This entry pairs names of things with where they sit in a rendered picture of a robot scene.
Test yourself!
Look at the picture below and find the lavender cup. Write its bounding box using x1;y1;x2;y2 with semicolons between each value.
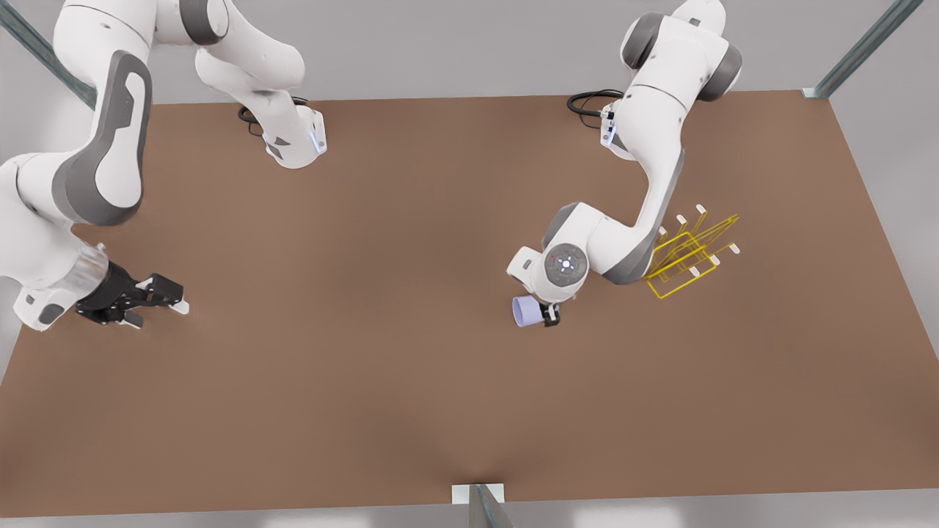
511;296;546;329

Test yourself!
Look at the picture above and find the yellow wire cup holder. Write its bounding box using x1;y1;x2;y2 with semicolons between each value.
643;204;742;301

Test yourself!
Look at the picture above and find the silver frame post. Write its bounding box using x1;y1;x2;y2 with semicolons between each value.
0;1;98;111
802;0;926;100
451;483;516;528

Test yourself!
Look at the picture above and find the black cable loop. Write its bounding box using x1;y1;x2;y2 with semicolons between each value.
566;89;625;132
237;95;310;139

